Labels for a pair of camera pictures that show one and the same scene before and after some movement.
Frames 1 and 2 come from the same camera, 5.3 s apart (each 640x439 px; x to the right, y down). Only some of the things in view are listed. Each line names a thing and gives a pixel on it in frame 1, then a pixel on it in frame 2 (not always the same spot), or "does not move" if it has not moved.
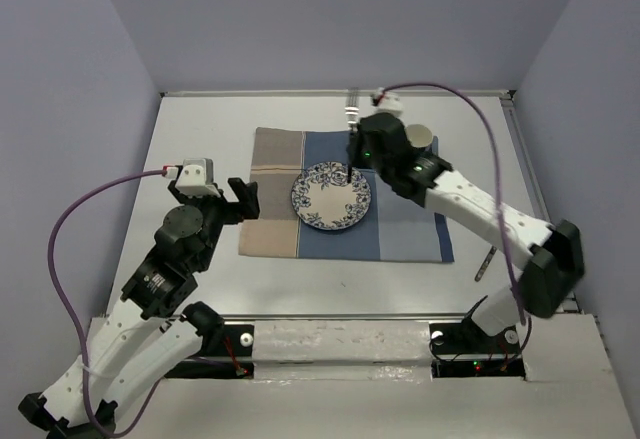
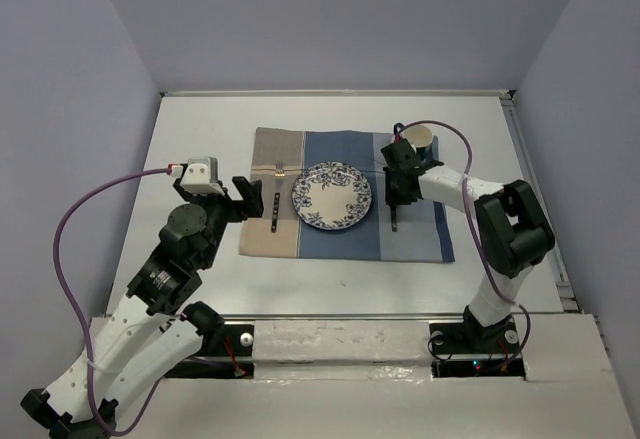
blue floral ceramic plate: x=323 y=198 does not move
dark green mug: x=418 y=135 does not move
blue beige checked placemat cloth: x=394 y=227 does not move
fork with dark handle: x=351 y=116 -> x=279 y=175
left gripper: x=249 y=203 does not move
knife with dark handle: x=485 y=264 -> x=393 y=217
